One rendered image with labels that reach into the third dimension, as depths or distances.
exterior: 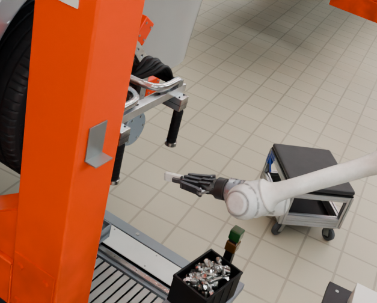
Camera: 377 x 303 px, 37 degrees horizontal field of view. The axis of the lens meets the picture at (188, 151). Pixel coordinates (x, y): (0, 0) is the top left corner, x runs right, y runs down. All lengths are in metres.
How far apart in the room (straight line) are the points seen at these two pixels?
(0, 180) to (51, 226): 1.62
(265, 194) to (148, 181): 1.55
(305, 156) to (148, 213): 0.90
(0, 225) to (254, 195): 0.71
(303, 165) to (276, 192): 1.38
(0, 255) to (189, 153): 2.02
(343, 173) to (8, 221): 0.96
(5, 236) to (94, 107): 0.53
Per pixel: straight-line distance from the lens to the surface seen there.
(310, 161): 3.11
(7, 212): 1.57
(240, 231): 1.93
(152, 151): 3.41
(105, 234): 2.58
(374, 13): 5.27
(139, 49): 2.04
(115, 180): 1.82
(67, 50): 1.19
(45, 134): 1.31
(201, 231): 2.93
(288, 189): 1.69
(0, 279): 1.71
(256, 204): 1.67
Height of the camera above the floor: 1.84
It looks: 32 degrees down
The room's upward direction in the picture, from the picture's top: 15 degrees clockwise
